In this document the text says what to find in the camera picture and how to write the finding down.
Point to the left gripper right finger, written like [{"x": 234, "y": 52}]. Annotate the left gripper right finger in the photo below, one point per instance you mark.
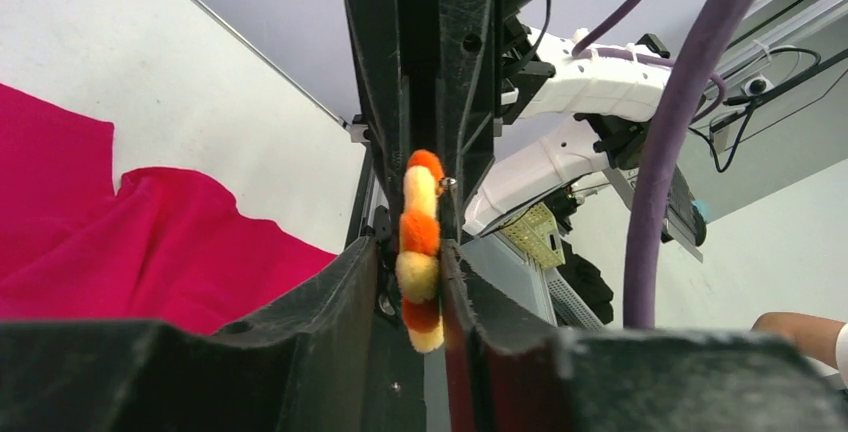
[{"x": 509, "y": 370}]

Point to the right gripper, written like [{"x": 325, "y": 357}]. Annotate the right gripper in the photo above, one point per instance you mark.
[{"x": 471, "y": 66}]

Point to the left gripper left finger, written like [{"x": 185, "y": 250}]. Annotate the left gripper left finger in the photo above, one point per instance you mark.
[{"x": 297, "y": 364}]

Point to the orange yellow pompom brooch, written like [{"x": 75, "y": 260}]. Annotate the orange yellow pompom brooch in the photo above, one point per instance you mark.
[{"x": 417, "y": 263}]

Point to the red t-shirt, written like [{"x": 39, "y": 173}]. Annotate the red t-shirt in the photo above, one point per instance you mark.
[{"x": 158, "y": 243}]

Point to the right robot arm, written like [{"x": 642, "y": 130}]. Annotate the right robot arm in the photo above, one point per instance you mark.
[{"x": 593, "y": 114}]

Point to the overhead camera on mount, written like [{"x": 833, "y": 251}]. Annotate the overhead camera on mount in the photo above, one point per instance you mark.
[{"x": 751, "y": 103}]

